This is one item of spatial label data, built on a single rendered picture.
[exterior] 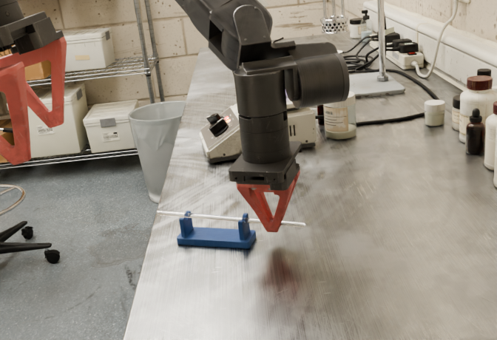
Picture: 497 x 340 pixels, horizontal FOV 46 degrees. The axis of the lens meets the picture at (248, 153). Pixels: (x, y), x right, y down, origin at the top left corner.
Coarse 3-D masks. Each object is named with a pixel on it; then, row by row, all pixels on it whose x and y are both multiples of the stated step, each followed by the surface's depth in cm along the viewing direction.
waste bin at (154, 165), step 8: (152, 104) 284; (144, 144) 264; (168, 144) 261; (144, 152) 266; (152, 152) 264; (160, 152) 263; (168, 152) 263; (144, 160) 269; (152, 160) 266; (160, 160) 264; (168, 160) 264; (144, 168) 272; (152, 168) 267; (160, 168) 266; (144, 176) 276; (152, 176) 270; (160, 176) 268; (152, 184) 272; (160, 184) 270; (152, 192) 275; (160, 192) 272; (152, 200) 278
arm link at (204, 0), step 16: (176, 0) 73; (192, 0) 69; (208, 0) 68; (224, 0) 68; (240, 0) 68; (256, 0) 69; (192, 16) 72; (208, 16) 68; (224, 16) 67; (208, 32) 71; (224, 32) 67; (224, 48) 70; (224, 64) 72
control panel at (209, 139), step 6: (222, 114) 112; (228, 114) 110; (234, 120) 105; (204, 126) 113; (234, 126) 102; (204, 132) 110; (210, 132) 108; (228, 132) 102; (204, 138) 107; (210, 138) 105; (216, 138) 103; (210, 144) 103
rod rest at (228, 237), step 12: (180, 228) 76; (192, 228) 78; (204, 228) 78; (216, 228) 77; (228, 228) 77; (240, 228) 73; (180, 240) 76; (192, 240) 75; (204, 240) 75; (216, 240) 74; (228, 240) 74; (240, 240) 73; (252, 240) 74
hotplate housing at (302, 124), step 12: (228, 108) 113; (300, 108) 105; (288, 120) 103; (300, 120) 103; (312, 120) 104; (288, 132) 103; (300, 132) 104; (312, 132) 104; (204, 144) 106; (216, 144) 102; (228, 144) 102; (240, 144) 102; (312, 144) 105; (216, 156) 102; (228, 156) 103
